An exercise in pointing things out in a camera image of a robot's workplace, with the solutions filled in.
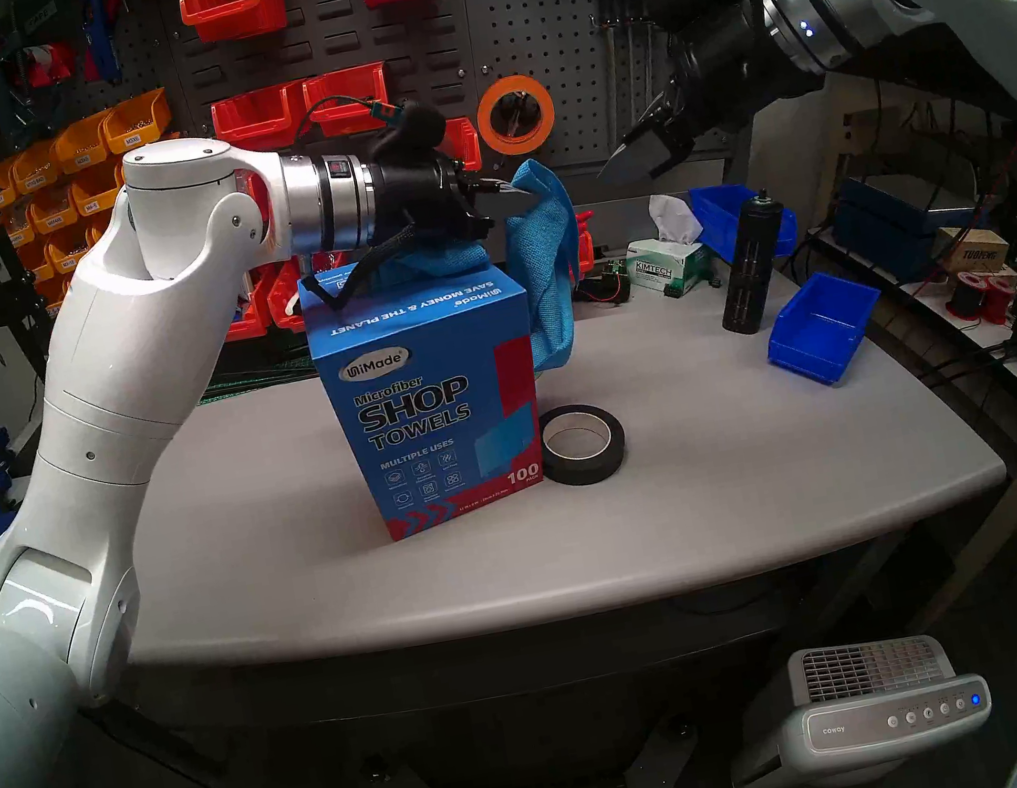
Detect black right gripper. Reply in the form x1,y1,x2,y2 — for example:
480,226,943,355
574,0,810,194

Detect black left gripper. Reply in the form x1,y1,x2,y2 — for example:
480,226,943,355
368,134,552,260

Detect blue microfiber shop towel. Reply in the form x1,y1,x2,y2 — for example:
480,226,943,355
369,232,494,291
490,153,602,375

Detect blue shop towels box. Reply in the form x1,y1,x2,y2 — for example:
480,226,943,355
295,235,564,550

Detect red bin with red markers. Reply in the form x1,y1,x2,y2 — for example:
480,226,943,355
570,206,603,278

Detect blue plastic storage bin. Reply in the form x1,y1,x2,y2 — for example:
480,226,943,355
687,172,805,272

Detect orange tape roll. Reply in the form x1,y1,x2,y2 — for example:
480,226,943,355
471,69,563,161

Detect Kimtech tissue box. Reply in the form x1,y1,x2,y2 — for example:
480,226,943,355
615,186,724,306

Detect black cylindrical bottle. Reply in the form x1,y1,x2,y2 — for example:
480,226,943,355
702,188,805,339

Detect black pegboard panel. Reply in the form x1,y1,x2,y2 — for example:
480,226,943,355
0,0,759,281

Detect dark blue storage bin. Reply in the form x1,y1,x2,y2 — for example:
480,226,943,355
825,168,949,294

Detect red plastic parts bin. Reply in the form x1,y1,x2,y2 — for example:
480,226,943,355
262,253,333,336
217,269,281,342

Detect bright blue plastic bin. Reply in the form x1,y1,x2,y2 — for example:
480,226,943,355
755,262,896,396

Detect black tape roll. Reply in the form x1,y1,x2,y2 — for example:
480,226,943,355
533,397,634,493

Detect green cutting mat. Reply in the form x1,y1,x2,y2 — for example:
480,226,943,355
196,353,320,407

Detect cardboard box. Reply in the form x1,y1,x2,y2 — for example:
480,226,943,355
931,218,1014,280

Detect blue hanging clamp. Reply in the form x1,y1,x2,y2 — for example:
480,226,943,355
77,0,129,91

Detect white air purifier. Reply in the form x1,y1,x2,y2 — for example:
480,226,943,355
712,620,1003,788

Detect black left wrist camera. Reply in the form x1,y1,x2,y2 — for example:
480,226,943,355
369,97,457,175

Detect black battery holder with wires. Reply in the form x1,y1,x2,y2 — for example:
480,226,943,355
570,267,635,310

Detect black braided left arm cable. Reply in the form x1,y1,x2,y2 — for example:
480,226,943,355
304,222,431,315

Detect black wire spool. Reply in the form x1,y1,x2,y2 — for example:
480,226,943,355
941,266,992,325

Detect red wire spool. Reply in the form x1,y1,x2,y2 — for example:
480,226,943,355
970,265,1017,330

